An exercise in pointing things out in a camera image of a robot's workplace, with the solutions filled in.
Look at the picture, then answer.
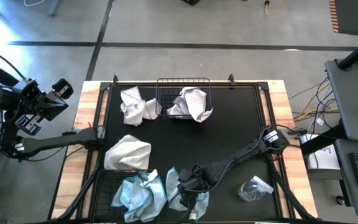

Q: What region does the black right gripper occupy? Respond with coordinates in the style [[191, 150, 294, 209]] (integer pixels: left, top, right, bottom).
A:
[[178, 164, 222, 211]]

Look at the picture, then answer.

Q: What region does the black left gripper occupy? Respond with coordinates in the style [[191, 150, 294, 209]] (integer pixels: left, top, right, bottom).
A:
[[14, 78, 74, 136]]

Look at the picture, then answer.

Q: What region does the black table mat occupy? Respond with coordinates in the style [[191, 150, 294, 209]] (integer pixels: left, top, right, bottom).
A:
[[103, 83, 281, 220]]

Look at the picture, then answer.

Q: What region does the clear plastic bag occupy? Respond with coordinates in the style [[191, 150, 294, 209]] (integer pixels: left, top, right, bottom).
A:
[[237, 175, 275, 202]]

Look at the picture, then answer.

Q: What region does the grey table leg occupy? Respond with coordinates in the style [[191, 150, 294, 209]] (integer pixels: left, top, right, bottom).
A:
[[50, 0, 62, 18]]

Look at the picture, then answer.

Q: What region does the white box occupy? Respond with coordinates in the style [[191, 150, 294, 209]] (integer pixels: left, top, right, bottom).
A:
[[301, 133, 341, 171]]

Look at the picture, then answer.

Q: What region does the black desk leg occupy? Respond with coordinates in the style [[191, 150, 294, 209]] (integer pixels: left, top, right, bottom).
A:
[[300, 123, 347, 156]]

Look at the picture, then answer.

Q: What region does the grey side desk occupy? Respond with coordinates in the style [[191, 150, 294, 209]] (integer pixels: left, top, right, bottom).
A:
[[324, 58, 358, 142], [334, 138, 358, 219]]

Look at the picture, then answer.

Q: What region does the black monitor pole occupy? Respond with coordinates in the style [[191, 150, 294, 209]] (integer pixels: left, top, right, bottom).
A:
[[337, 32, 358, 71]]

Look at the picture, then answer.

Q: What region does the dark rug with striped edge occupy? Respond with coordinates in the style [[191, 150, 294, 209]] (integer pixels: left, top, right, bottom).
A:
[[328, 0, 358, 37]]

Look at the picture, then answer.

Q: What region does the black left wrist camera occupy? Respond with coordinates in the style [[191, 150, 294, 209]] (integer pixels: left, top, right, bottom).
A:
[[12, 79, 42, 103]]

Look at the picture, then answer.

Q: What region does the black wire basket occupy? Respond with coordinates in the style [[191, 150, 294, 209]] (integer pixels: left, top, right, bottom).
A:
[[91, 169, 164, 223], [155, 77, 213, 119]]

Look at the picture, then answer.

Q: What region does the white cable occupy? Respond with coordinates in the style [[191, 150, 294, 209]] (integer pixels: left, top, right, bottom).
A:
[[22, 0, 48, 7]]

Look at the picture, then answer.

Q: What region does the black metal rig frame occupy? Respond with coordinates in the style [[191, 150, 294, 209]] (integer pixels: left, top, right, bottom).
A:
[[47, 74, 319, 224]]

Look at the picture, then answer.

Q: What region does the yellow cable with plug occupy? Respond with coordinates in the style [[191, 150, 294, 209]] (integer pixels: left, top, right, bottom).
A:
[[263, 0, 284, 17]]

